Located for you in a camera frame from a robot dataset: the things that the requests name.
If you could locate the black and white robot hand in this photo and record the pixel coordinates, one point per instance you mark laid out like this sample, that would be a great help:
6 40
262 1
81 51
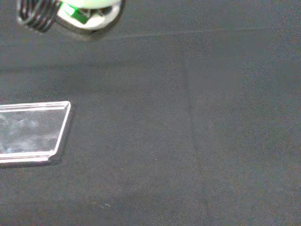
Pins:
94 21

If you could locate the clear acrylic funnel stand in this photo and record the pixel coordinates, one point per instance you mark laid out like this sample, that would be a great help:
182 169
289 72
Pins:
33 131

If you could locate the black cloth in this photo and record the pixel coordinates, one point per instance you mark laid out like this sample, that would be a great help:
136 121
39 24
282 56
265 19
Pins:
164 141

